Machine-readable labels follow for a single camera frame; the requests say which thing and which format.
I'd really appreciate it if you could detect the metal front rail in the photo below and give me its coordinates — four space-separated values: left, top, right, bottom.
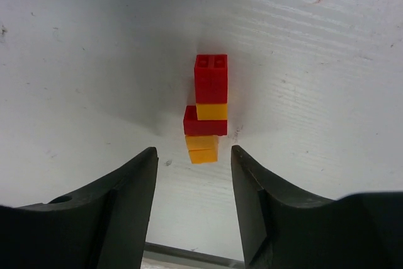
143 243 245 268

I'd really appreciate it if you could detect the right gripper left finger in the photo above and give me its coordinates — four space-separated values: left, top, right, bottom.
1 147 158 268

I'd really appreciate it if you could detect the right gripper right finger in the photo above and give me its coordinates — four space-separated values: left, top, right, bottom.
231 146 402 268

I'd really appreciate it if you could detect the red yellow orange lego stack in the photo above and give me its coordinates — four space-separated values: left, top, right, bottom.
183 54 229 164

